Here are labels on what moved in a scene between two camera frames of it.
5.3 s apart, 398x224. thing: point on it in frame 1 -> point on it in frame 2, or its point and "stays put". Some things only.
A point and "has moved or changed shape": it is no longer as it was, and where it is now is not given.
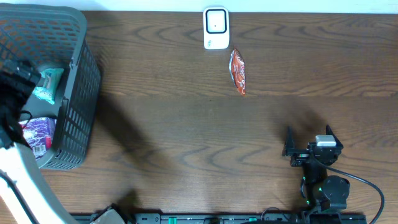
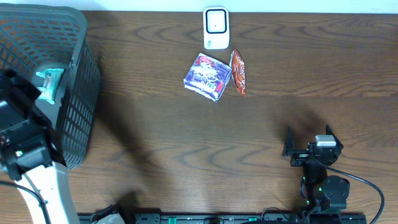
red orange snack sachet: (237, 71) stays put
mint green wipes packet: (52, 78) stays put
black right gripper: (300, 156) stays put
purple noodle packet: (38, 133) has moved or changed shape
